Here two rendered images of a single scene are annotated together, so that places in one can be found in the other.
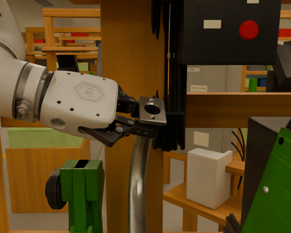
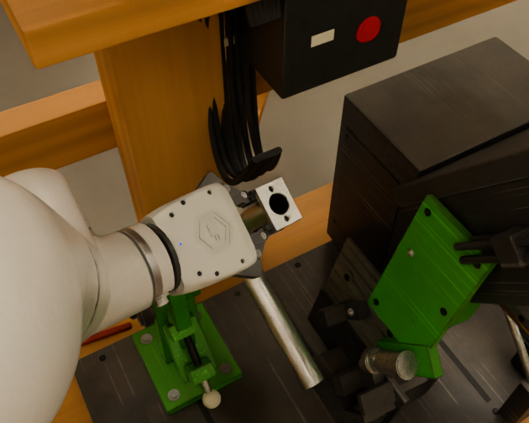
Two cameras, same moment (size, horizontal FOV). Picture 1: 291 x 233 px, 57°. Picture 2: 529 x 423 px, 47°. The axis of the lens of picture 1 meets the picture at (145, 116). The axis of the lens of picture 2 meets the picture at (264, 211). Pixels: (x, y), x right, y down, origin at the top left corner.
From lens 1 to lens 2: 0.53 m
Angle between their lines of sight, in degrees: 47
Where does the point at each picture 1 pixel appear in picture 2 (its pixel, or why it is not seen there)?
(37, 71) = (162, 255)
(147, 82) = (197, 93)
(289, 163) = (439, 241)
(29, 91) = (168, 284)
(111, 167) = not seen: hidden behind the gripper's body
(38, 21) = not seen: outside the picture
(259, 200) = (403, 258)
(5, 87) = (143, 297)
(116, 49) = (140, 65)
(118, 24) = not seen: hidden behind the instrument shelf
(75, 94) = (206, 248)
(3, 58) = (112, 262)
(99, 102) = (233, 241)
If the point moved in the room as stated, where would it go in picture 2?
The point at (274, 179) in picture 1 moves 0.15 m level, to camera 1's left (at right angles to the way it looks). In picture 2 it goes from (421, 247) to (320, 300)
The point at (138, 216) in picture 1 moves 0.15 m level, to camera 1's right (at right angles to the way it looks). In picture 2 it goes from (274, 303) to (365, 257)
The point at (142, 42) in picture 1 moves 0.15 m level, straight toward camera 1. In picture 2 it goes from (184, 39) to (247, 112)
